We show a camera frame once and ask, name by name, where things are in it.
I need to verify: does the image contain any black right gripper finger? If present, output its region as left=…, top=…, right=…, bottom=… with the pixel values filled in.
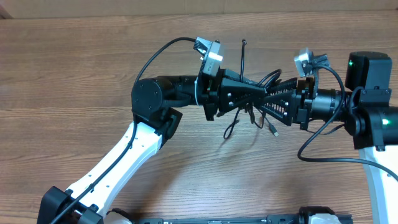
left=268, top=78, right=298, bottom=95
left=259, top=90, right=296, bottom=126

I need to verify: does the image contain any black cable silver plug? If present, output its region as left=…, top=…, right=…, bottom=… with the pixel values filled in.
left=223, top=108, right=241, bottom=140

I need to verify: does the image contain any black USB cable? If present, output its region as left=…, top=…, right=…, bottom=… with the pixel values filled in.
left=216, top=39, right=282, bottom=138

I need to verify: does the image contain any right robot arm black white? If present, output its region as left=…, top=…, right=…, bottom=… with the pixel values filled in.
left=254, top=49, right=397, bottom=223

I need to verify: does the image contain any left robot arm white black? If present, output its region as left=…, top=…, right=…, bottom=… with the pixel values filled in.
left=37, top=69, right=267, bottom=223

